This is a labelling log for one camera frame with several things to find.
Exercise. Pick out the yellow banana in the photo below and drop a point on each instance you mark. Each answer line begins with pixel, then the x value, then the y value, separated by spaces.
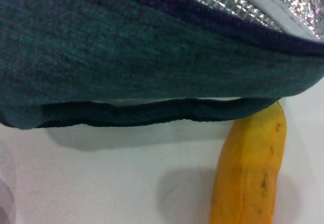
pixel 248 171

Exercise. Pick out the dark teal insulated lunch bag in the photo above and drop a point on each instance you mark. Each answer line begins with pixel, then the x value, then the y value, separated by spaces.
pixel 126 44

